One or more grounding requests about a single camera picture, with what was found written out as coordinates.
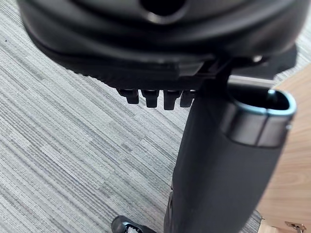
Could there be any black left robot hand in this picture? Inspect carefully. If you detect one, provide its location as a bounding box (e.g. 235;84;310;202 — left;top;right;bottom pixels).
18;0;311;233

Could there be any light wooden cabinet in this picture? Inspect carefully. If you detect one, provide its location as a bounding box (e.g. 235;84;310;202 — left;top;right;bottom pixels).
252;70;311;233

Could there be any small metal cabinet hinge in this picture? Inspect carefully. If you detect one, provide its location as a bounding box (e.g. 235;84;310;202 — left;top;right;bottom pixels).
284;220;307;230

